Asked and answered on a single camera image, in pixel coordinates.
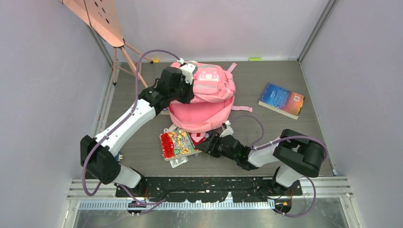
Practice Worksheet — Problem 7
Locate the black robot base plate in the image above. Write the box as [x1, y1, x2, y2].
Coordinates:
[115, 176, 303, 204]

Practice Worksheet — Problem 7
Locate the red comic paperback book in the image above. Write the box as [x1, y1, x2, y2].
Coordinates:
[160, 126, 201, 161]

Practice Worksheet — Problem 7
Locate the blue orange paperback book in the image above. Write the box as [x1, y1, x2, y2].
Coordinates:
[258, 83, 305, 120]

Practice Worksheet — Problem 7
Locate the clear plastic stationery pack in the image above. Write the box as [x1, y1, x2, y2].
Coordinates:
[170, 157, 189, 168]

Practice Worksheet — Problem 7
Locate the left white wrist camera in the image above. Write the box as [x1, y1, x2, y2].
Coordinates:
[180, 62, 198, 85]

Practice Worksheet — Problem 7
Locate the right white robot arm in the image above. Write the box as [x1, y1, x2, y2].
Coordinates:
[196, 129, 328, 195]

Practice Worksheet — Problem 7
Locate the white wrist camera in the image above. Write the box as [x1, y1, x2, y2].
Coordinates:
[220, 120, 234, 138]
[180, 62, 198, 85]

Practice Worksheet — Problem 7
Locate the green tape marker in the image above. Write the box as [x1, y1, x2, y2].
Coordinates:
[248, 57, 262, 61]

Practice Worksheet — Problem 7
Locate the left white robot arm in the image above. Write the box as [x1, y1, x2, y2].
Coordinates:
[80, 63, 197, 197]

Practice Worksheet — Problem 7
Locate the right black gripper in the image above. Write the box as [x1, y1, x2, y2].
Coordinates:
[196, 131, 239, 162]

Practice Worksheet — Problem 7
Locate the pink student backpack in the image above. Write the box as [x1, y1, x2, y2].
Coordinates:
[168, 60, 253, 143]

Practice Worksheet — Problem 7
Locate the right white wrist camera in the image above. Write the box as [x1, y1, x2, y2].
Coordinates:
[220, 120, 234, 138]

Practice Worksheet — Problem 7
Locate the pink tripod stand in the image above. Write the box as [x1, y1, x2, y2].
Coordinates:
[61, 0, 142, 85]

